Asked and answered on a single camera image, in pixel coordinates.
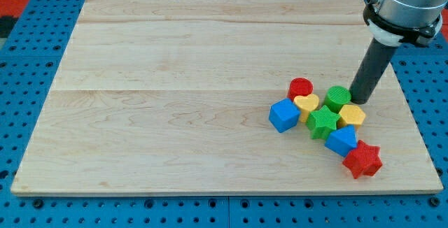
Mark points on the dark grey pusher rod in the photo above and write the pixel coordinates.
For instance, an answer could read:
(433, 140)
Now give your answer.
(370, 71)

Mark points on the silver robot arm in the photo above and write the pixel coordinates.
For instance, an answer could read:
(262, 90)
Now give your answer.
(408, 13)

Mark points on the wooden board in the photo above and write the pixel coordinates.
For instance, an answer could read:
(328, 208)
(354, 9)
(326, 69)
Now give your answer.
(172, 97)

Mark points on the blue cube block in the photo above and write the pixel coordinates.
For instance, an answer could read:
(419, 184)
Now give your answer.
(284, 115)

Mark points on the green star block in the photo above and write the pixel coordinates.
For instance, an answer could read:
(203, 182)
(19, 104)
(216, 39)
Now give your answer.
(321, 123)

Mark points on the yellow heart block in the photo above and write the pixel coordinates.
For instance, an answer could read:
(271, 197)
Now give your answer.
(306, 105)

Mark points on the yellow hexagon block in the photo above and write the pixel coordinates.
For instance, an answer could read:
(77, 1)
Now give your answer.
(351, 115)

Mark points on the red cylinder block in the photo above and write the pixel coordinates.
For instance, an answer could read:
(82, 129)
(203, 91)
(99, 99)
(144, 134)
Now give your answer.
(299, 87)

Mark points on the green cylinder block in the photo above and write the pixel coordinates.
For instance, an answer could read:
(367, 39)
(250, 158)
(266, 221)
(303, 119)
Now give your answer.
(336, 97)

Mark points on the red star block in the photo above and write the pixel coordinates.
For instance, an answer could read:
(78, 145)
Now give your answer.
(364, 160)

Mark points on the blue triangle block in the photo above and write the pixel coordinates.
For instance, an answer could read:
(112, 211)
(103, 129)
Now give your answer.
(342, 141)

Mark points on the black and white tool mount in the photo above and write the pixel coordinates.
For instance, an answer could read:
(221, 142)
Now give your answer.
(392, 35)

